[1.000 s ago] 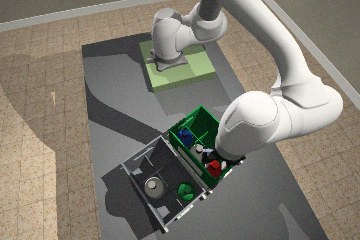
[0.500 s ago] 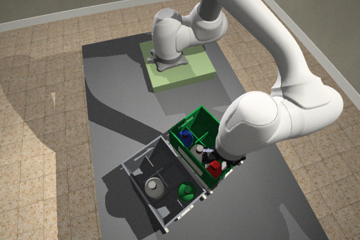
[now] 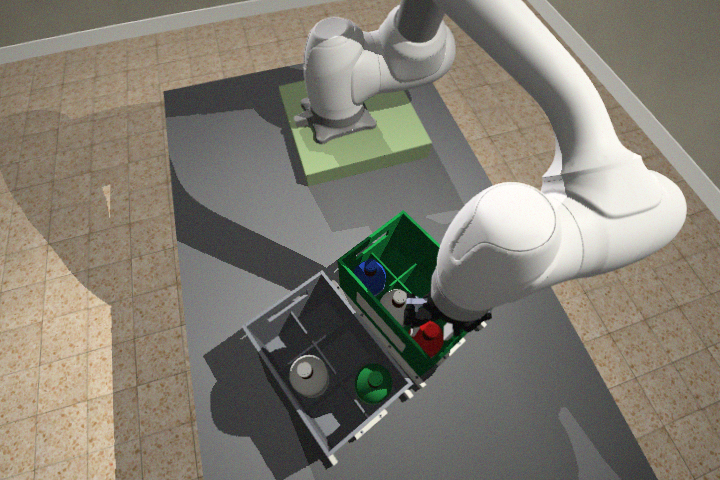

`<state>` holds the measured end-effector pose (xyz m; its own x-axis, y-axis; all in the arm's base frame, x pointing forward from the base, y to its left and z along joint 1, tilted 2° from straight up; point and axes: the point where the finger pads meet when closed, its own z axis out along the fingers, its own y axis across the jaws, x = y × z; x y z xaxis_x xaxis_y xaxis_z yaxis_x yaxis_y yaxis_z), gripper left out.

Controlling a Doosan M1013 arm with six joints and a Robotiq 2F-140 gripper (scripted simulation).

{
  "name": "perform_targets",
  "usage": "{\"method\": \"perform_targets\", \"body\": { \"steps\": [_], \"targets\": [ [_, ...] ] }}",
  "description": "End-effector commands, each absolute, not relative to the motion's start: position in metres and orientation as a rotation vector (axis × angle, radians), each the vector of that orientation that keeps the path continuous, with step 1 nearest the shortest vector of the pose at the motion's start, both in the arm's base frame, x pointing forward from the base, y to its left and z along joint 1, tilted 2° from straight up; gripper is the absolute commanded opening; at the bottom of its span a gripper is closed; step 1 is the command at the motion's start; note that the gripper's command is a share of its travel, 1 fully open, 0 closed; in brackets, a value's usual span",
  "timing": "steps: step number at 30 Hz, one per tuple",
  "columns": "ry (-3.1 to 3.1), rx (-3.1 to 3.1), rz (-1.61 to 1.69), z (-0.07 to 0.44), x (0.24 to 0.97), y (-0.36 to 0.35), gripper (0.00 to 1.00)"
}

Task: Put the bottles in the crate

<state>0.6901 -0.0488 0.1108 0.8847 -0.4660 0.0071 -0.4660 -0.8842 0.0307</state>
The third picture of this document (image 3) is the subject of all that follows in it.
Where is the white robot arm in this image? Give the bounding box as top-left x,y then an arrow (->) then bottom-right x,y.
294,0 -> 687,321

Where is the green crate with dividers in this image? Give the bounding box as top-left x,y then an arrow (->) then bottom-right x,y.
339,226 -> 468,377

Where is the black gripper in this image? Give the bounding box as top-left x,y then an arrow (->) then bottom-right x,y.
403,289 -> 492,341

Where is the white bottle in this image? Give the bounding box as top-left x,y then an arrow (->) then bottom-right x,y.
380,289 -> 408,327
289,355 -> 329,398

